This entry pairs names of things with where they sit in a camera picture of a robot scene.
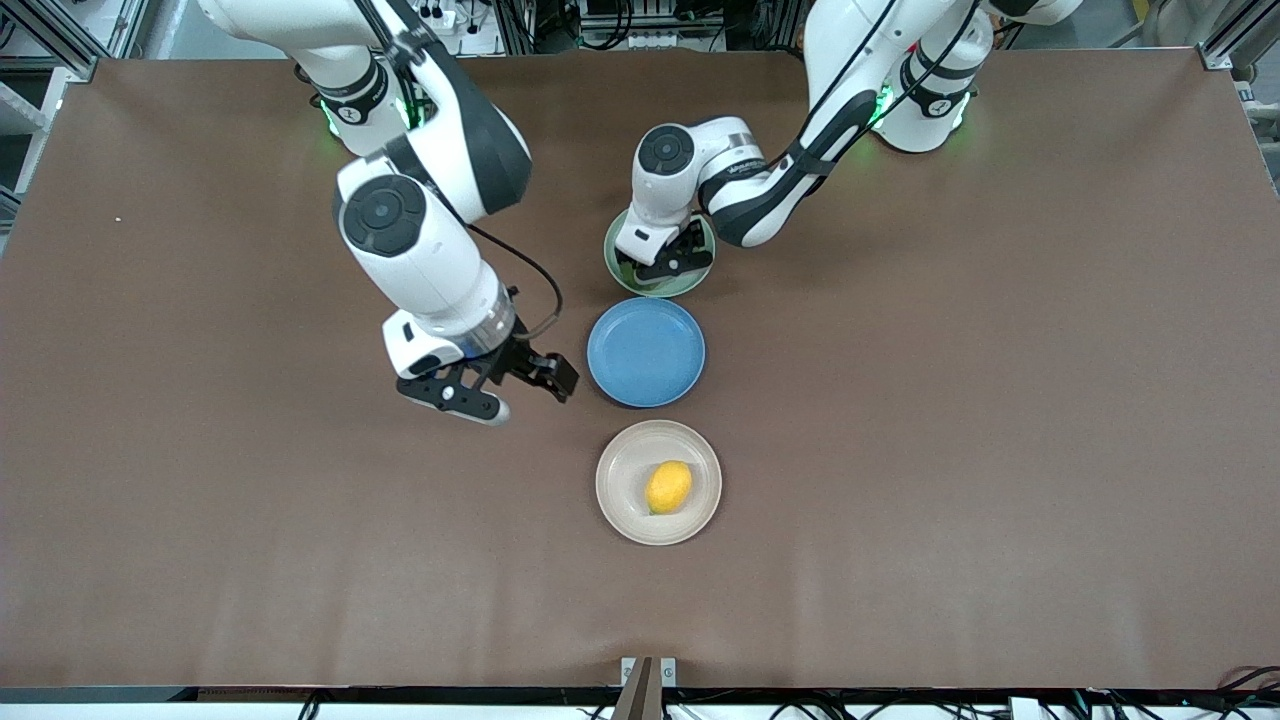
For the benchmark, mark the yellow lemon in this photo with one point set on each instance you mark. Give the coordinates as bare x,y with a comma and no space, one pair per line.
668,487

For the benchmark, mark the white adapter box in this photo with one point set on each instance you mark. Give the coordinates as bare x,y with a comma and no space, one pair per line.
1027,709

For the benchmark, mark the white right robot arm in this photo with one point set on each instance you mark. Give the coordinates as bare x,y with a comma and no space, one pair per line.
420,250

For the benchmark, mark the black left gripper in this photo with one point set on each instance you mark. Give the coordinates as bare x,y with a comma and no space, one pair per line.
688,246

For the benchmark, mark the blue round plate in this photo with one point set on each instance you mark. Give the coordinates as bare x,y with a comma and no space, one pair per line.
645,352

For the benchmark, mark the silver metal bracket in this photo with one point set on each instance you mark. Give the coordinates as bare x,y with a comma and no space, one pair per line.
668,672

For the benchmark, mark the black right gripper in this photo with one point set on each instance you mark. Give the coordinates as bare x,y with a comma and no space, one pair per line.
519,357

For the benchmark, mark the pale green round plate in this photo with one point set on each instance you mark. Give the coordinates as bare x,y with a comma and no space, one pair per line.
655,290

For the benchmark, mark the white power strip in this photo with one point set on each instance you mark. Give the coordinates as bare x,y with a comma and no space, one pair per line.
445,18

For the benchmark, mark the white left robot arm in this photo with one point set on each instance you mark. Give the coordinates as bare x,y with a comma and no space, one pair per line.
760,190

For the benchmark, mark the aluminium frame profile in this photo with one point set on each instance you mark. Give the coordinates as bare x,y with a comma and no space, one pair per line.
1225,50
50,40

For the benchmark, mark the brown angled bar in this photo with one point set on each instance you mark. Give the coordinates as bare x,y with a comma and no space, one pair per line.
640,695

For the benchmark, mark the cream round plate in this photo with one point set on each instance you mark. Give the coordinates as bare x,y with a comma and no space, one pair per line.
625,500

